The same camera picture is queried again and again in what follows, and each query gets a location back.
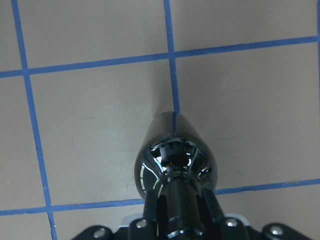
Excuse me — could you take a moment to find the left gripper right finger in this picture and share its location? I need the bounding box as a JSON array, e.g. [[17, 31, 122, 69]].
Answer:
[[201, 188, 225, 223]]

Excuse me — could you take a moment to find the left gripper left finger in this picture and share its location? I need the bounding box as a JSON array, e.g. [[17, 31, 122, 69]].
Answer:
[[143, 190, 158, 225]]

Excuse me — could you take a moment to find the dark wine bottle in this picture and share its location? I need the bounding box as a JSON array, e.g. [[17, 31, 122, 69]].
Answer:
[[134, 111, 218, 240]]

